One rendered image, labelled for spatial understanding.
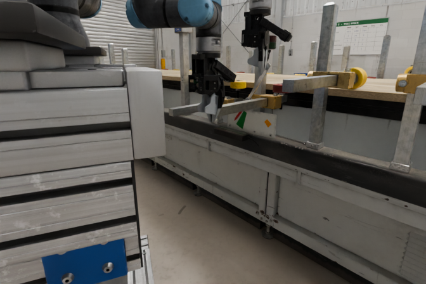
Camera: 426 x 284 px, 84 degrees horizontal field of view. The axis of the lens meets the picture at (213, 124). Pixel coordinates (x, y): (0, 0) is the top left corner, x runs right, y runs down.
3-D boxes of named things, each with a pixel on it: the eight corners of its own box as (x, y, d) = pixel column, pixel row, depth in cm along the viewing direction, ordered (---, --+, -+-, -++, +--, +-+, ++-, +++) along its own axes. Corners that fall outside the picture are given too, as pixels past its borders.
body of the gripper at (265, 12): (247, 49, 88) (248, 14, 85) (271, 48, 85) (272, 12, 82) (241, 47, 82) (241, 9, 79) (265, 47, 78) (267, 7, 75)
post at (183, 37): (185, 115, 136) (182, 32, 124) (179, 114, 139) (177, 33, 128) (191, 115, 139) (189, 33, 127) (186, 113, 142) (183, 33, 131)
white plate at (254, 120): (274, 139, 95) (276, 115, 92) (226, 127, 113) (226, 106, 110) (275, 139, 95) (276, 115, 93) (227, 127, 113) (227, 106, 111)
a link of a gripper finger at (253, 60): (248, 75, 87) (248, 48, 84) (264, 75, 84) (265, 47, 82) (245, 75, 84) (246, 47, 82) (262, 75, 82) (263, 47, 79)
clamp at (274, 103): (274, 109, 93) (275, 96, 91) (246, 105, 102) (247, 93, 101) (281, 108, 96) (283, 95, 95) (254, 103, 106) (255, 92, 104)
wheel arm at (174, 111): (173, 118, 94) (173, 108, 93) (168, 117, 97) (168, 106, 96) (242, 105, 124) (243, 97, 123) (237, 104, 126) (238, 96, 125)
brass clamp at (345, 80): (347, 89, 72) (349, 72, 71) (304, 85, 82) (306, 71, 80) (354, 87, 76) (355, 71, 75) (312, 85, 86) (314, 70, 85)
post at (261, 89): (257, 151, 103) (264, 34, 91) (251, 149, 106) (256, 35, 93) (262, 149, 106) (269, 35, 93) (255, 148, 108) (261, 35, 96)
